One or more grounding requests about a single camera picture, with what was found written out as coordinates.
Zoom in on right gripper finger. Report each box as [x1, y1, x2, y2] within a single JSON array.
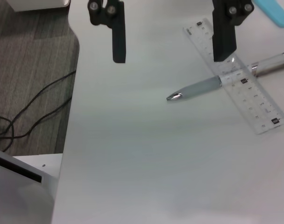
[[212, 0, 254, 63], [87, 0, 127, 64]]

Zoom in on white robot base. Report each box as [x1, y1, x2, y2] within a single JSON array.
[[0, 147, 64, 224]]

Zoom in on silver ballpoint pen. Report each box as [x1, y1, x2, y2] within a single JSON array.
[[165, 49, 284, 103]]

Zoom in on blue scissors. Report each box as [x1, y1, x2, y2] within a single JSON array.
[[252, 0, 284, 29]]

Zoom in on transparent plastic ruler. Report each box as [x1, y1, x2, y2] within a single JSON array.
[[182, 17, 284, 136]]

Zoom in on white furniture base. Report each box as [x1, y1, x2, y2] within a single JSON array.
[[9, 0, 71, 12]]

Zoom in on black floor cable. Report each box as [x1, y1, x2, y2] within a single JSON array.
[[8, 70, 77, 125], [0, 98, 72, 154]]

